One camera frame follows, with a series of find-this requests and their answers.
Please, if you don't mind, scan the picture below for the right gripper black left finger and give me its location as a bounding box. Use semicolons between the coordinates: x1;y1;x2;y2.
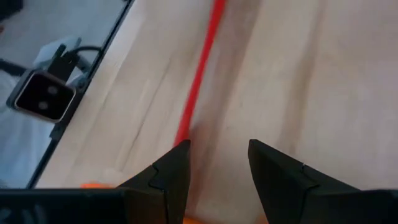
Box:
117;139;192;224

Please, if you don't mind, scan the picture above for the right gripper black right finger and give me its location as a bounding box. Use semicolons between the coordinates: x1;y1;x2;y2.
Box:
248;139;359;224

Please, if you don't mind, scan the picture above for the red silicone spatula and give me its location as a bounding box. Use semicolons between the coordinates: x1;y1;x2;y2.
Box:
173;0;227;147

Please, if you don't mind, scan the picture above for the grey table-level camera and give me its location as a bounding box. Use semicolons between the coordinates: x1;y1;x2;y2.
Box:
6;68;77;124

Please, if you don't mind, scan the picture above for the black camera cable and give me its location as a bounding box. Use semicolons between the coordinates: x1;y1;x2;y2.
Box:
70;45;104;68

